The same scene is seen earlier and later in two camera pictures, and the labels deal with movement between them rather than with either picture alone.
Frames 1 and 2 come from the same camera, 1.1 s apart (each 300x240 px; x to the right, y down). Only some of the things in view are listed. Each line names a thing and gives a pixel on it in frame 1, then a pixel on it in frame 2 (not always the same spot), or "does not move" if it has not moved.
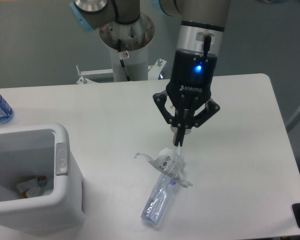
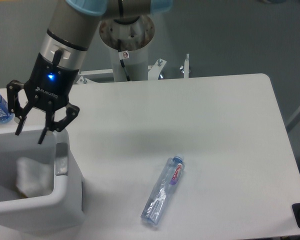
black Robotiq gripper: x=190 y=86 → x=49 y=86
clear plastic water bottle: x=159 y=198 does not move
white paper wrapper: x=171 y=161 → x=33 y=178
